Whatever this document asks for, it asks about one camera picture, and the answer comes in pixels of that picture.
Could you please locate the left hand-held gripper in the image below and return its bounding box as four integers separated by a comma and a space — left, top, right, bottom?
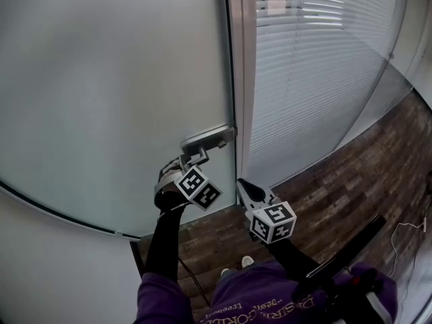
154, 154, 223, 212

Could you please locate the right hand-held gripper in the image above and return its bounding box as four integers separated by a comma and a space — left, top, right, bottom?
236, 178, 298, 245

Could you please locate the silver door handle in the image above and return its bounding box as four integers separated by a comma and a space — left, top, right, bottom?
180, 123, 238, 167

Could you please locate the frosted glass door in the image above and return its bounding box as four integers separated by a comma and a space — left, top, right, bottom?
0, 0, 238, 242

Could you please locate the person's right forearm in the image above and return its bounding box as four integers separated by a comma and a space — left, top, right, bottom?
266, 240, 321, 285

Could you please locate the person's left forearm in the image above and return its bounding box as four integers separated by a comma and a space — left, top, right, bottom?
144, 190, 186, 278

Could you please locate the person's purple shirt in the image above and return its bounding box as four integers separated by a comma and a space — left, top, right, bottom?
133, 260, 399, 324

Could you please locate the black baseboard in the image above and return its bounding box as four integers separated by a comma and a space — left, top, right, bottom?
130, 240, 146, 278

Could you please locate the glass partition with blinds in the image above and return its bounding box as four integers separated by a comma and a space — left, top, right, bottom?
225, 0, 432, 190

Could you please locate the black device with red button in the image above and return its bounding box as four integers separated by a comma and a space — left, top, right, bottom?
349, 270, 384, 324

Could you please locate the black flat strap bar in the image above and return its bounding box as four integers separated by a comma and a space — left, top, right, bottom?
305, 213, 387, 279

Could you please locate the white power cable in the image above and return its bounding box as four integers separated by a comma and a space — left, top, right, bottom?
390, 221, 425, 278

